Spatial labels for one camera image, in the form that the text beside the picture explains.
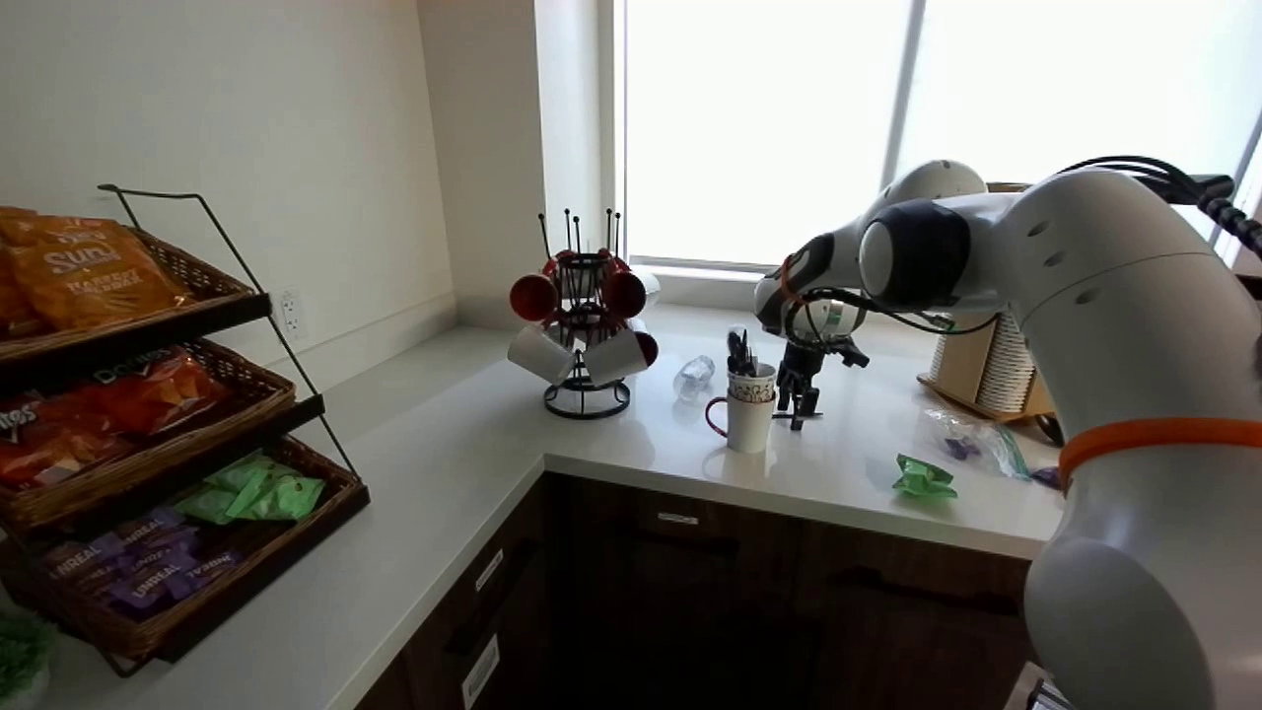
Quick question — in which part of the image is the black wire mug rack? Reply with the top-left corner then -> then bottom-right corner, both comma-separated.
506,204 -> 662,423

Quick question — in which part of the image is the bright window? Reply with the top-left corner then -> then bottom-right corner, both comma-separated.
616,0 -> 1262,272

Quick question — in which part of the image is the grey metal stand frame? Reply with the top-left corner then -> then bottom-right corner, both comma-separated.
1001,657 -> 1074,710

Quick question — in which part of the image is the small purple packet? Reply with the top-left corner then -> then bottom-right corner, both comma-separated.
940,417 -> 990,464

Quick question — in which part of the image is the pale teal packet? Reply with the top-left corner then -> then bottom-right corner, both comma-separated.
987,425 -> 1038,486

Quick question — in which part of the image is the black wire snack stand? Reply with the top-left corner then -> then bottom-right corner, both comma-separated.
0,181 -> 373,682

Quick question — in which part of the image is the wooden cup dispenser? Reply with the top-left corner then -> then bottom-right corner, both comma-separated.
919,307 -> 1063,433

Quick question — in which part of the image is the black marker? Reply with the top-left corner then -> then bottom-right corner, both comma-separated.
724,327 -> 762,378

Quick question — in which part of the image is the orange chip bag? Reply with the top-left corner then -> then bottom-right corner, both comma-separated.
0,204 -> 54,340
21,214 -> 198,336

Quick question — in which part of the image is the green snack packet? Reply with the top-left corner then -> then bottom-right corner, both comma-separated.
168,448 -> 272,527
247,469 -> 331,524

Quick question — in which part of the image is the brown wicker basket tray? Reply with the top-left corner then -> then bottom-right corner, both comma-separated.
0,336 -> 327,532
0,229 -> 274,386
0,433 -> 373,666

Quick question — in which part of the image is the paper cup stack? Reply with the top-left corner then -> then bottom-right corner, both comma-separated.
978,319 -> 1046,417

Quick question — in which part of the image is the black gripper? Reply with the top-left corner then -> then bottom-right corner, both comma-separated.
774,332 -> 834,433

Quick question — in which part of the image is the purple snack packet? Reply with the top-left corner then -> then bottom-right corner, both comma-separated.
44,510 -> 201,584
104,546 -> 244,621

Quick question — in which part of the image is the white cup with handle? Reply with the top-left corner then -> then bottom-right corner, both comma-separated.
700,366 -> 779,457

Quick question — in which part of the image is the clear glass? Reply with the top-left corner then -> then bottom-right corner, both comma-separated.
669,349 -> 720,400

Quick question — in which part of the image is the white mug red interior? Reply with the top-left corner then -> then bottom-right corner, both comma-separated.
506,319 -> 577,391
506,266 -> 562,322
600,262 -> 668,322
587,322 -> 662,381

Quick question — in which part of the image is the dark wood cabinet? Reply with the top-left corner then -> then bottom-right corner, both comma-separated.
349,469 -> 1046,710

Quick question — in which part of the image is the red snack bag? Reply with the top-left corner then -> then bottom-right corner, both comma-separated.
0,414 -> 113,495
76,349 -> 240,444

